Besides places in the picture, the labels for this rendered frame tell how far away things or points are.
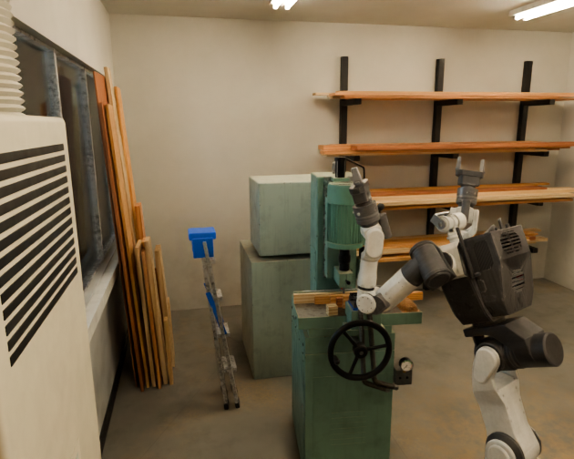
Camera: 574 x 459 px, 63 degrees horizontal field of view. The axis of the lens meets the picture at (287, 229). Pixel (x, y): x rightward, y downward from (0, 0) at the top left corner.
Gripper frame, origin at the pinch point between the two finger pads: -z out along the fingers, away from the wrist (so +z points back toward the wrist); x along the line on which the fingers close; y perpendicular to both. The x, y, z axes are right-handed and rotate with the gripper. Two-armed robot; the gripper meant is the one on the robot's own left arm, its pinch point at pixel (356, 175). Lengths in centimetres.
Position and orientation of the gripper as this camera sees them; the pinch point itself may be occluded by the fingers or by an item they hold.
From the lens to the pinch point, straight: 172.4
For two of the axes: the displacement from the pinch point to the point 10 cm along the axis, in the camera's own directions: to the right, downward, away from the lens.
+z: 3.0, 9.2, 2.6
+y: 9.0, -1.8, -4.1
